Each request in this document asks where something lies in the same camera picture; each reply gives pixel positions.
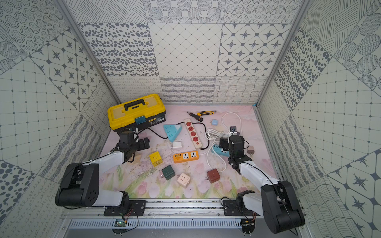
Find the teal triangular power strip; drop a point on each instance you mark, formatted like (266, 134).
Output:
(172, 131)

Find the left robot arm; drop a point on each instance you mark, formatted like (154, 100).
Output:
(80, 185)

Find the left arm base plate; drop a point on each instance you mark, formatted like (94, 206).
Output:
(136, 207)

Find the brown usb charger plug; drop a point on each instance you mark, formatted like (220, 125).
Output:
(250, 150)

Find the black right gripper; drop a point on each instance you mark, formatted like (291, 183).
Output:
(224, 143)

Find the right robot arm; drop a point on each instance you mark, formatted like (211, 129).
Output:
(278, 205)

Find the black orange screwdriver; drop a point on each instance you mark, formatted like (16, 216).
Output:
(195, 116)

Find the yellow utility knife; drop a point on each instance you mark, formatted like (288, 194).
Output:
(205, 113)

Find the teal rectangular power strip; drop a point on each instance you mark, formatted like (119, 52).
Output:
(219, 151)

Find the dark green cube adapter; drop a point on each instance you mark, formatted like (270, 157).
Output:
(168, 172)

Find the dark red cube adapter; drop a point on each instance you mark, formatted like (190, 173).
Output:
(213, 176)

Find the beige red power strip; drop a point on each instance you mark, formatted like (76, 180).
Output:
(193, 134)

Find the yellow cube adapter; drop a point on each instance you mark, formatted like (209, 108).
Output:
(155, 159)

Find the yellow black plastic toolbox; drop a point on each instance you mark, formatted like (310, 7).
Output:
(137, 115)

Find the cream deer cube adapter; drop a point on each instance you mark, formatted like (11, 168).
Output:
(183, 180)

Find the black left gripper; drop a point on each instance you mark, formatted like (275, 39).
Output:
(128, 133)

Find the light blue usb charger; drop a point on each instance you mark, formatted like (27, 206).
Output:
(214, 122)

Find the white plug adapter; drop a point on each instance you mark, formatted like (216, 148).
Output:
(177, 145)

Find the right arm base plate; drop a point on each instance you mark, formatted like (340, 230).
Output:
(238, 207)

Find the orange power strip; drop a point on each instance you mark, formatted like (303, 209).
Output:
(185, 157)

